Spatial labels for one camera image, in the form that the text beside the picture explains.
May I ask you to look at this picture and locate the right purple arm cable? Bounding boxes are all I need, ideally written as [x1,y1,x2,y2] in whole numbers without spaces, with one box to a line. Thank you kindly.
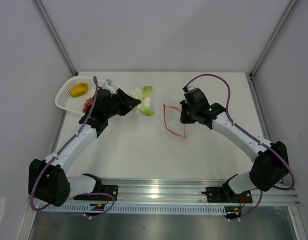
[182,73,296,189]

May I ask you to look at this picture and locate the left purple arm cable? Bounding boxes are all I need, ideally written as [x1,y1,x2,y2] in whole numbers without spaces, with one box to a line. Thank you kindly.
[30,75,115,221]

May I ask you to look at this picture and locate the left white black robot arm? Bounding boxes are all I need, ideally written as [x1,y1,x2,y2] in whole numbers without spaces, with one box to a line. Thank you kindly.
[28,87,141,211]

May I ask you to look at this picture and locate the left aluminium frame post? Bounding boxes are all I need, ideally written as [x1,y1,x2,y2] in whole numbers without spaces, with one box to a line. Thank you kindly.
[32,0,78,76]

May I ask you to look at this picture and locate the green white toy cabbage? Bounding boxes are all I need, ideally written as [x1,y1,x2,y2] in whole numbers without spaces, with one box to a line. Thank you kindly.
[129,86,154,117]

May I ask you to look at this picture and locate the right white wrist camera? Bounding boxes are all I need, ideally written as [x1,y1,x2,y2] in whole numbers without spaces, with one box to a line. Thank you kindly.
[182,85,197,93]

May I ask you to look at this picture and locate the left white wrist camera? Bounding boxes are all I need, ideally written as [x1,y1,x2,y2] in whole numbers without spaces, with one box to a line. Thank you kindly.
[101,79,116,94]

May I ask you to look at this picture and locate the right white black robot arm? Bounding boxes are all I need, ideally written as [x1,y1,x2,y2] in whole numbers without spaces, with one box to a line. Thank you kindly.
[180,88,289,202]

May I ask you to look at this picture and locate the red toy grape bunch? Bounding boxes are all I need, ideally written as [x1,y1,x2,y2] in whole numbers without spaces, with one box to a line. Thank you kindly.
[82,97,94,113]

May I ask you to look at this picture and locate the right aluminium frame post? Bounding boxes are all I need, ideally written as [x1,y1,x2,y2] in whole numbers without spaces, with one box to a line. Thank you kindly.
[249,0,301,81]

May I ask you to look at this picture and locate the aluminium frame post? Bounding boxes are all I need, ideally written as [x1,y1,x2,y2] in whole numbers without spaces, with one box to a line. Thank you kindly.
[32,0,78,76]
[249,0,301,81]

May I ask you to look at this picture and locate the aluminium mounting rail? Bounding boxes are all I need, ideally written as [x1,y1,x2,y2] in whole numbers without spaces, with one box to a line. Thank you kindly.
[101,178,300,206]

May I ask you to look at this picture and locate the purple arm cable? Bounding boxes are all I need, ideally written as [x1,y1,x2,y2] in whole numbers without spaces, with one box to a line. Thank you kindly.
[30,75,115,221]
[182,73,296,189]

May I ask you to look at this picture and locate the yellow green toy mango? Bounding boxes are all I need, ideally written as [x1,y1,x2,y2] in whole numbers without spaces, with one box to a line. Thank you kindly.
[69,82,89,98]

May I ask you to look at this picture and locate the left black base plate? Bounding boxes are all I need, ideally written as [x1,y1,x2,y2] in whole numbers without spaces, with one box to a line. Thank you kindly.
[73,183,119,201]

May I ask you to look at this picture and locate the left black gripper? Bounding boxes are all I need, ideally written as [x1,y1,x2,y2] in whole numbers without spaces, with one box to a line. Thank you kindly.
[104,88,141,119]

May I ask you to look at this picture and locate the white perforated plastic basket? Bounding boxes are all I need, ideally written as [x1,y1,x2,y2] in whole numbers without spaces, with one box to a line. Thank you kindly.
[55,76,120,116]

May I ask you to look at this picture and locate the white slotted cable duct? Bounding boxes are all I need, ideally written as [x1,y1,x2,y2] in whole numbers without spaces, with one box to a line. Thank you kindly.
[44,202,227,216]

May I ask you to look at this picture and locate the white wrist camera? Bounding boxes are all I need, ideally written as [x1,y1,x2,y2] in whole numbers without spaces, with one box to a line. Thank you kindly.
[101,79,116,94]
[182,85,197,93]

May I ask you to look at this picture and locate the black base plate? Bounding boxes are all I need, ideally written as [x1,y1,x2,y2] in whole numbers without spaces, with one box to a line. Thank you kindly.
[201,186,253,204]
[73,183,119,201]

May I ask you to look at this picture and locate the clear red zip bag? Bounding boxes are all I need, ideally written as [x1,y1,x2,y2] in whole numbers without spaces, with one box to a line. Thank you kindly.
[162,102,187,139]

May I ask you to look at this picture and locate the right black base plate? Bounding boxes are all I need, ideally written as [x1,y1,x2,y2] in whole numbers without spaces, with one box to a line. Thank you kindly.
[201,186,253,204]

